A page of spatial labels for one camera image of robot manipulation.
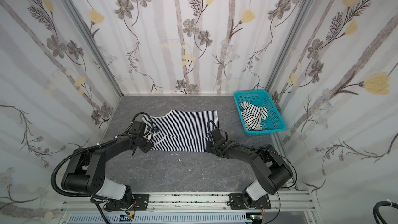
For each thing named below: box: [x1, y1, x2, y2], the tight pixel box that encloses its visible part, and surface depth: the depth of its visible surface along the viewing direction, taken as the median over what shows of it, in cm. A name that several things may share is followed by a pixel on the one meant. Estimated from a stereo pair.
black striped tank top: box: [239, 101, 269, 132], surface depth 106 cm
